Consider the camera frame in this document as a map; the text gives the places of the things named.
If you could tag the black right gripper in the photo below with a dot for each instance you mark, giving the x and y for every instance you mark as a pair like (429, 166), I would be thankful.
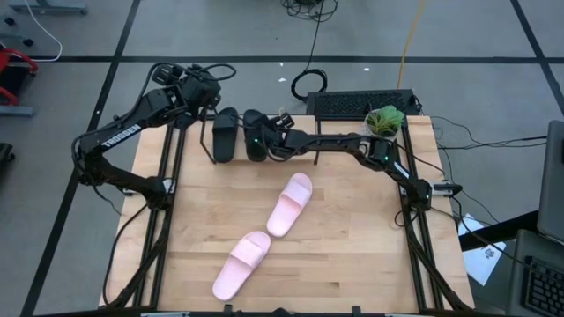
(269, 143)

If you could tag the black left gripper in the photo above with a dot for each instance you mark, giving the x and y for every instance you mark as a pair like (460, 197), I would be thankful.
(200, 88)

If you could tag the black rubber slide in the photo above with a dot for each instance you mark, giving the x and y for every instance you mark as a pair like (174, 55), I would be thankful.
(224, 136)
(251, 120)

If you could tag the pink rubber slide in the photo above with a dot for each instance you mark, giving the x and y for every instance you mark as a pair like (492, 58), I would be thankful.
(291, 204)
(242, 264)

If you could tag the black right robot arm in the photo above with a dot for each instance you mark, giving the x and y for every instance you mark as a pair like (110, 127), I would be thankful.
(335, 142)

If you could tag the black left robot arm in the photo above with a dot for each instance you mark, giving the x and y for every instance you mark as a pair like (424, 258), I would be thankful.
(119, 134)

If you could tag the black keyboard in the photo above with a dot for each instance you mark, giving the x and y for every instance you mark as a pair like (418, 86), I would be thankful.
(352, 103)

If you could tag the green plant in patterned pot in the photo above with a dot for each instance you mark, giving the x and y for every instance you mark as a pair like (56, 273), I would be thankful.
(385, 121)

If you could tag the grey metal stand base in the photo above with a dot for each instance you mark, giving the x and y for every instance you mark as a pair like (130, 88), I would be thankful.
(48, 6)

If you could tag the black table clamp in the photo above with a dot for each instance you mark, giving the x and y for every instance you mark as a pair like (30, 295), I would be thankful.
(227, 311)
(356, 311)

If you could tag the black caster wheel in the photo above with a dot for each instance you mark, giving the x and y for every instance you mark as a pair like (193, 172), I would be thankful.
(27, 42)
(9, 21)

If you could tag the grey metal stand foot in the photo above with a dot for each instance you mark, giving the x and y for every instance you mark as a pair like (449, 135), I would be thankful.
(15, 111)

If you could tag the red and black cart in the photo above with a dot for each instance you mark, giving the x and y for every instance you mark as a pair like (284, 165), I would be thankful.
(11, 79)

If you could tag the black object at floor edge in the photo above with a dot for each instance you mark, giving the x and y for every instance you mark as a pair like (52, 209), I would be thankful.
(4, 154)

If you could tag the white paper sheet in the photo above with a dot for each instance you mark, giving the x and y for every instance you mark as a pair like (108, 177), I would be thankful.
(482, 260)

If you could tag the black desk beam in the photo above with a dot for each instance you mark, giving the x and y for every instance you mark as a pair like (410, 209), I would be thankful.
(498, 231)

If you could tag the grey laptop with black keyboard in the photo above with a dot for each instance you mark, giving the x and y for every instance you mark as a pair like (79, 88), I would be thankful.
(544, 290)

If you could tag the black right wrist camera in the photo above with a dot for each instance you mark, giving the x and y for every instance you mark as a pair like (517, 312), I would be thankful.
(284, 120)

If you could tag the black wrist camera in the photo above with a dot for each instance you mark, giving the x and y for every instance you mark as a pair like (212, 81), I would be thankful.
(284, 120)
(165, 74)

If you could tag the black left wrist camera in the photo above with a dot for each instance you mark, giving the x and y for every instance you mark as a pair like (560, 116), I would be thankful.
(165, 74)

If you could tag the black aluminium frame rail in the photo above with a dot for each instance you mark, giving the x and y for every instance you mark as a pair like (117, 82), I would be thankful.
(161, 264)
(413, 264)

